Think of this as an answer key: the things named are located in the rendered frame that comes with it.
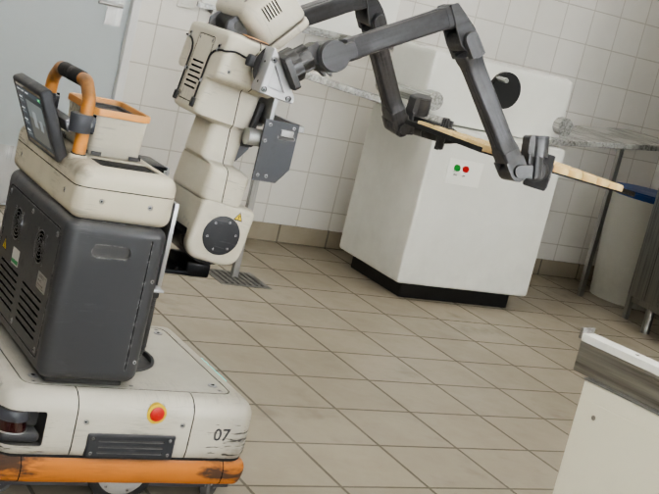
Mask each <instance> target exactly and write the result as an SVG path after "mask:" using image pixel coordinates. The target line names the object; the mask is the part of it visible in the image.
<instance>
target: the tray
mask: <svg viewBox="0 0 659 494"><path fill-rule="evenodd" d="M406 124H407V125H410V126H412V127H415V128H418V129H420V130H423V131H426V132H428V133H431V134H433V135H436V136H439V137H441V138H444V139H446V140H449V141H452V142H454V143H457V144H460V145H462V146H465V147H467V148H470V149H473V150H475V151H478V152H481V153H484V154H486V155H490V156H492V154H490V153H486V152H484V151H482V147H480V146H478V145H475V144H473V143H470V142H467V141H465V140H462V139H459V138H457V137H454V136H451V135H449V134H446V133H443V132H441V131H438V130H435V129H433V128H430V127H427V126H425V125H422V124H419V123H415V122H412V121H409V120H406ZM552 173H554V174H558V175H561V176H564V177H567V178H570V179H574V180H577V181H581V182H584V183H588V184H591V185H594V186H598V187H601V188H605V189H608V190H612V191H615V192H618V193H622V194H625V195H629V196H632V197H634V196H635V192H633V191H630V190H628V189H626V188H623V191H622V192H621V191H618V190H614V189H611V188H608V187H604V186H601V185H597V184H594V183H590V182H587V181H584V180H580V179H577V178H573V177H570V176H566V175H563V174H560V173H555V172H552Z"/></svg>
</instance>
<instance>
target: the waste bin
mask: <svg viewBox="0 0 659 494"><path fill-rule="evenodd" d="M616 183H619V184H622V185H624V188H626V189H628V190H630V191H633V192H635V196H634V197H632V196H629V195H625V194H622V193H618V192H615V191H613V192H612V196H611V199H610V203H609V207H608V210H607V214H606V217H605V221H604V225H603V229H602V234H601V238H600V243H599V248H598V252H597V257H596V262H595V266H594V271H593V276H592V281H591V285H590V289H589V291H590V292H591V293H592V294H593V295H595V296H597V297H599V298H601V299H604V300H606V301H609V302H611V303H614V304H617V305H620V306H624V307H625V304H626V300H627V297H628V293H629V289H630V286H631V282H632V279H633V276H634V270H635V266H636V263H637V259H638V256H639V252H640V249H641V246H642V242H643V239H644V235H645V232H646V229H647V226H648V222H649V219H650V216H651V212H652V209H653V205H654V202H655V198H656V195H657V191H658V190H655V189H651V188H647V187H643V186H639V185H634V184H629V183H623V182H616ZM632 309H635V310H640V311H646V309H644V308H642V307H641V306H639V305H637V304H635V303H633V306H632Z"/></svg>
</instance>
